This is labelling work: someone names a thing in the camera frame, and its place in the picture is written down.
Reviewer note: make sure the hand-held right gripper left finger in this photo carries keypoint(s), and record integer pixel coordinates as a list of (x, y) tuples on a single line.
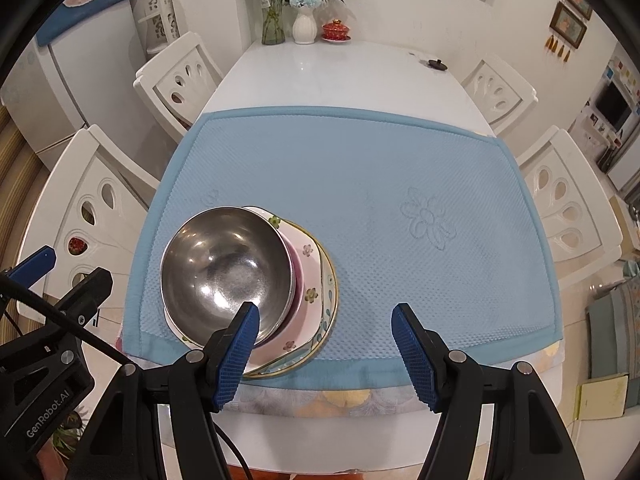
[(235, 360)]

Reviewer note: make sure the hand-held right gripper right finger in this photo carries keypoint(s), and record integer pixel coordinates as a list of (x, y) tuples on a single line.
[(417, 360)]

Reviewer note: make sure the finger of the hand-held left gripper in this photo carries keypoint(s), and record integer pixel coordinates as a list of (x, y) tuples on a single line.
[(92, 290), (35, 265)]

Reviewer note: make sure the blue steel bowl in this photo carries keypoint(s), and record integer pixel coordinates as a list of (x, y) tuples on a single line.
[(220, 280)]

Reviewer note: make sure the red steel bowl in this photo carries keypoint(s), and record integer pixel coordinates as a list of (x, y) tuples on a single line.
[(296, 285)]

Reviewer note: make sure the hexagonal tree print plate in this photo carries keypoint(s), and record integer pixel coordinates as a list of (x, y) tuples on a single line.
[(307, 270)]

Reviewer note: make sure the gold print tablecloth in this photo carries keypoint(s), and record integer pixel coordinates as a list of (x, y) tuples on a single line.
[(350, 400)]

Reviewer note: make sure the white carved dining chair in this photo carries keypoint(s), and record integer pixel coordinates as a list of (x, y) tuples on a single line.
[(590, 200), (510, 85), (65, 180), (170, 75)]

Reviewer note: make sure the light blue textured mat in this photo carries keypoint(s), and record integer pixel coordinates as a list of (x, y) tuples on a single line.
[(400, 270)]

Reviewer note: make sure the white refrigerator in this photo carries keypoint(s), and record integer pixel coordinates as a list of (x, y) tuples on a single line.
[(90, 90)]

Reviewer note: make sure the pale yellow board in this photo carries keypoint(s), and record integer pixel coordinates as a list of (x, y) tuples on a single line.
[(602, 397)]

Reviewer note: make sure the blue refrigerator cover cloth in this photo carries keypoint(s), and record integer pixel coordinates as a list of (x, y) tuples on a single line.
[(115, 5)]

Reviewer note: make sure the white carved shelf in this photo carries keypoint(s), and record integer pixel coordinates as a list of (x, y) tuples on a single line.
[(160, 20)]

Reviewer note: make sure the small black lid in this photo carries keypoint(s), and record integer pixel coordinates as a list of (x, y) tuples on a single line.
[(436, 63)]

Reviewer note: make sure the glass vase with dried flowers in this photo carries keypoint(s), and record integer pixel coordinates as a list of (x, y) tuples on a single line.
[(273, 30)]

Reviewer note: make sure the television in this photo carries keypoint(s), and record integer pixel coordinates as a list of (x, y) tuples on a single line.
[(612, 105)]

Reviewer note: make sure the white vase with blue flowers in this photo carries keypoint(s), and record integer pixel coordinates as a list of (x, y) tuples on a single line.
[(304, 27)]

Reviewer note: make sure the hanging yellow tassels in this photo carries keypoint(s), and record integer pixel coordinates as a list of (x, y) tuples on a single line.
[(557, 50)]

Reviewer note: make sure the red lidded teacup with saucer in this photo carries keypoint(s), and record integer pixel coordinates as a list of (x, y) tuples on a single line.
[(335, 30)]

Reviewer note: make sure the small framed picture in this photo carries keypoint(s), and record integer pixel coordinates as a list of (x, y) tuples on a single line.
[(577, 0), (569, 25)]

